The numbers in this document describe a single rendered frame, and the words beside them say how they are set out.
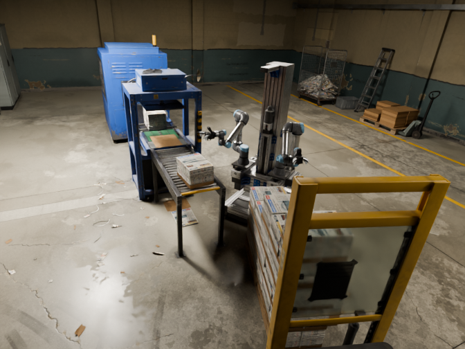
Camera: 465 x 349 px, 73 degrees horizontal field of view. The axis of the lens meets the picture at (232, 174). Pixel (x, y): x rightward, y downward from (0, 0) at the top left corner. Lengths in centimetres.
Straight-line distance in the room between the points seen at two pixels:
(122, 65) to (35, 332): 461
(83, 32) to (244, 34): 557
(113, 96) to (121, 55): 78
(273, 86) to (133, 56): 344
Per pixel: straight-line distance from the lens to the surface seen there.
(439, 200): 181
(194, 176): 332
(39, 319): 350
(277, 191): 340
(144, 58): 652
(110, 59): 644
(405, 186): 168
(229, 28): 1264
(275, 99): 373
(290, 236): 156
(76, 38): 1155
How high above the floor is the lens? 250
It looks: 27 degrees down
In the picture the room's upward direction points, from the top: 3 degrees clockwise
